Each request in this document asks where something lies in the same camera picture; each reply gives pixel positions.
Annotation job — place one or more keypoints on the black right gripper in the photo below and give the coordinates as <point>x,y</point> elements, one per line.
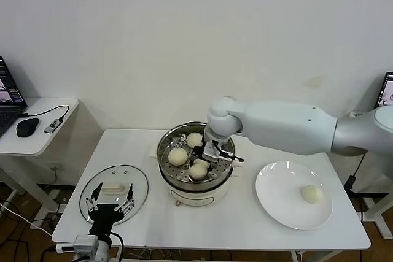
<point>201,150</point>

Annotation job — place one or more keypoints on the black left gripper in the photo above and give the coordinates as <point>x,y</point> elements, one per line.
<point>106,216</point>

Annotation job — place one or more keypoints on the white steamed baozi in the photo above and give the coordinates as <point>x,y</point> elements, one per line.
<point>198,171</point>
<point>194,140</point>
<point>311,194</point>
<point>178,156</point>

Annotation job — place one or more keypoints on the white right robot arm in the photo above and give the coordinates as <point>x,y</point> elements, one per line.
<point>276,127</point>

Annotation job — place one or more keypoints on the perforated steel steamer basket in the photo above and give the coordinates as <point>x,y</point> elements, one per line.
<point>196,186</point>

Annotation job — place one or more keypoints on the cream electric cooking pot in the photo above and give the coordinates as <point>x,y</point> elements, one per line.
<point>199,197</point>

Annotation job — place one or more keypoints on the white round plate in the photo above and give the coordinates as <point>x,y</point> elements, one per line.
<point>282,188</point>

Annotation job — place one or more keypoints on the silver usb hub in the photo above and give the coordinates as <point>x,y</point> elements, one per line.
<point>53,125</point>

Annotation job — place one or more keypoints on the black computer mouse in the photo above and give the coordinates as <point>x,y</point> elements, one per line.
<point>27,127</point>

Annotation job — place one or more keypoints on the open black laptop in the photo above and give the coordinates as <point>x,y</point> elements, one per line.
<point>9,96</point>
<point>387,90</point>

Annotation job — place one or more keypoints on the printed label sticker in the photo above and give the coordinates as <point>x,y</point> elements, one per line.
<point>361,113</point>

